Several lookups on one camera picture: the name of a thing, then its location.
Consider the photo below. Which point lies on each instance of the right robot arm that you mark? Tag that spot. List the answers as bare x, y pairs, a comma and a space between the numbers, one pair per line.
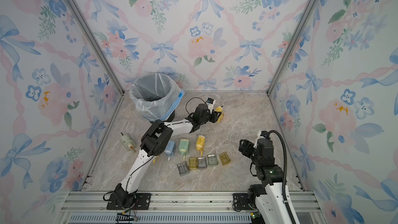
271, 197

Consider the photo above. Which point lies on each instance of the clear trash bag blue band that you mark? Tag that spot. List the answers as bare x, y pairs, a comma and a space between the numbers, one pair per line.
154, 95

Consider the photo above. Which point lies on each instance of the yellow transparent shavings tray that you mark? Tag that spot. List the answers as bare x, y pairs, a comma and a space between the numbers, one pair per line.
193, 163

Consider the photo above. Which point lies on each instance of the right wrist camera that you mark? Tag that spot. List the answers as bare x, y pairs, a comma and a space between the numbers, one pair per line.
260, 135

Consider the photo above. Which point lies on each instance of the green transparent shavings tray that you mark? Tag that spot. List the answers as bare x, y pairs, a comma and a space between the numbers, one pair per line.
212, 160

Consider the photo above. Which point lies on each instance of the right corner aluminium post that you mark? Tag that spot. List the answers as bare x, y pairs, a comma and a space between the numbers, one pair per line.
308, 10

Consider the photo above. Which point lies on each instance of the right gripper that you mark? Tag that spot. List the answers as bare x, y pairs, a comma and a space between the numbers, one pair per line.
247, 145

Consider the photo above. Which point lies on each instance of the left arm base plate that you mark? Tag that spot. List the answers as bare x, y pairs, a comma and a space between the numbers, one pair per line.
140, 201

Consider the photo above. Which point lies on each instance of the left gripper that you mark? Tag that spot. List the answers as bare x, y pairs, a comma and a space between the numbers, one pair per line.
214, 117

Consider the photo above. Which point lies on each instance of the corner aluminium post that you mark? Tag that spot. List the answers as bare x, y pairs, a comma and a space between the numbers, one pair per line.
308, 10
89, 35

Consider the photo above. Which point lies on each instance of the green pencil sharpener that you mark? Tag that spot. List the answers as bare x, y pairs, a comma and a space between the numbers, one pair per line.
127, 142
183, 147

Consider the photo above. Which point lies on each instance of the blue pencil sharpener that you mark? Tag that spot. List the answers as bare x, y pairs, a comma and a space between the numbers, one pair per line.
170, 149

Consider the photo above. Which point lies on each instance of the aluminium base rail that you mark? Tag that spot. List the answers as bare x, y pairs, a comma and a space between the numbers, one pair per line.
166, 207

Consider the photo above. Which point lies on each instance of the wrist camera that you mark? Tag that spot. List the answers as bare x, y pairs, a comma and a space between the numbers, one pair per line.
210, 104
260, 135

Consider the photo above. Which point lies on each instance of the dark shavings tray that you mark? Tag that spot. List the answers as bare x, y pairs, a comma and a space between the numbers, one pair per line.
183, 168

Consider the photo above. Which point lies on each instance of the left corner aluminium post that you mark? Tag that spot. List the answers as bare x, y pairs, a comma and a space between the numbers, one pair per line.
89, 35

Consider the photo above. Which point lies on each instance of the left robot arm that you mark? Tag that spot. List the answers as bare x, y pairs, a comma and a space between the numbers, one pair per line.
153, 143

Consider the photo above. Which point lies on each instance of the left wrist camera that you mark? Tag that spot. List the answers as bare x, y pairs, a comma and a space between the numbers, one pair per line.
210, 104

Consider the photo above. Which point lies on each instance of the clear blue sharpener tray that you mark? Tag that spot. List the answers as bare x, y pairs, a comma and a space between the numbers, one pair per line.
202, 163

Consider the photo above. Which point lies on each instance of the black trash bin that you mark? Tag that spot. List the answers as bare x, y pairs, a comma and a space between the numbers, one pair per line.
168, 117

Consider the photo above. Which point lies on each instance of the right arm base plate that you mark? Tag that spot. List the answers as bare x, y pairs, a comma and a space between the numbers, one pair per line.
244, 202

